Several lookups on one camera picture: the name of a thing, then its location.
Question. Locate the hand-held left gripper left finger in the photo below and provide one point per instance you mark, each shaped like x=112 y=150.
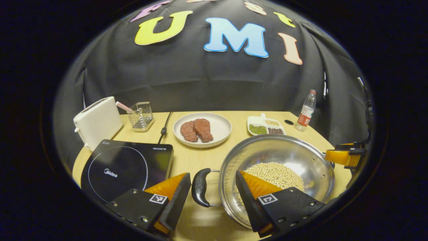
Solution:
x=177 y=204

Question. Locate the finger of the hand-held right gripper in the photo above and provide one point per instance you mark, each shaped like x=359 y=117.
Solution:
x=352 y=146
x=341 y=158

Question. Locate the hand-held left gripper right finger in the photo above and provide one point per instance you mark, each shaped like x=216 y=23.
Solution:
x=247 y=204

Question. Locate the black induction cooktop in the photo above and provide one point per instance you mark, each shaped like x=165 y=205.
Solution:
x=127 y=167

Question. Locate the pile of yellow soybeans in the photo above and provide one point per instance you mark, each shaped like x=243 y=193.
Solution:
x=277 y=174

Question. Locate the clear water bottle red label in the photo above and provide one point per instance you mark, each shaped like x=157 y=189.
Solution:
x=305 y=117

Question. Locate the pile of dark red beans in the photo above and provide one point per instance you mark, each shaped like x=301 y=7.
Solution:
x=276 y=131

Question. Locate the brown steak piece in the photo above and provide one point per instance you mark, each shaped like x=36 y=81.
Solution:
x=188 y=132
x=204 y=130

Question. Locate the pile of green mung beans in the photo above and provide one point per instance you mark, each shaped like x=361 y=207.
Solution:
x=257 y=129

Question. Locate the pile of pale beans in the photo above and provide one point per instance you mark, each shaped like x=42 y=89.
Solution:
x=272 y=123

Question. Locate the white round plate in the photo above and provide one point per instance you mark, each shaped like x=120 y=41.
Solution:
x=220 y=129

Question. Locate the white divided dish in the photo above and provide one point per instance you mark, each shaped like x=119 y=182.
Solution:
x=255 y=119

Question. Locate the pink striped straw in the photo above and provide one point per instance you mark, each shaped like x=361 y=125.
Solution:
x=123 y=106

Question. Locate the white toaster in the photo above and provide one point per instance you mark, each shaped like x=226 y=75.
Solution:
x=98 y=122

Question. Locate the black backdrop cloth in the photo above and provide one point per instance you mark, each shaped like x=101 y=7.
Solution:
x=200 y=80

